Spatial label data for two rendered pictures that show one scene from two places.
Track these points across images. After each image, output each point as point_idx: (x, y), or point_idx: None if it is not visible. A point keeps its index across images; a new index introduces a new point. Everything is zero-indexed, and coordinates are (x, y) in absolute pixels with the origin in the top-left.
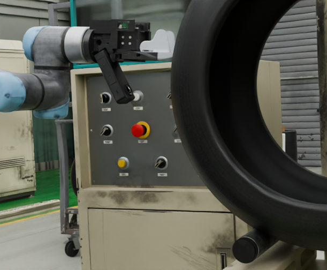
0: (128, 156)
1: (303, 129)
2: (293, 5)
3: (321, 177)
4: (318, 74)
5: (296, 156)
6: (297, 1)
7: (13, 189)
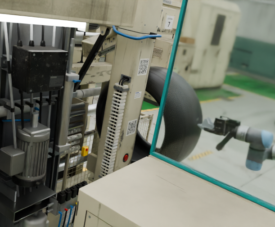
0: None
1: None
2: (156, 100)
3: (137, 161)
4: (137, 129)
5: None
6: (155, 99)
7: None
